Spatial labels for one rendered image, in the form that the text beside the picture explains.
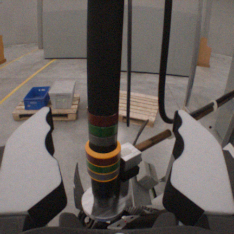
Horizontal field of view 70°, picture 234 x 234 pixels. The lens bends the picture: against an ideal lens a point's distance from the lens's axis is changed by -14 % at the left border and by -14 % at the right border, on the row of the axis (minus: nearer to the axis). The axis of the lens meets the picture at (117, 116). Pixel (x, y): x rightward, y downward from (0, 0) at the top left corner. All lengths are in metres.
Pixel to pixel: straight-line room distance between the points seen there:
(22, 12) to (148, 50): 10.29
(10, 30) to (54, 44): 7.42
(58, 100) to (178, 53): 3.94
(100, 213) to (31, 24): 13.68
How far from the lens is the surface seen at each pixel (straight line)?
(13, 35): 14.63
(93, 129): 0.20
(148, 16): 5.71
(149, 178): 0.79
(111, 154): 0.22
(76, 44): 7.52
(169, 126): 0.33
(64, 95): 3.27
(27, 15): 13.98
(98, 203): 0.30
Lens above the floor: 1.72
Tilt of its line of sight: 30 degrees down
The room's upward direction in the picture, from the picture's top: 3 degrees clockwise
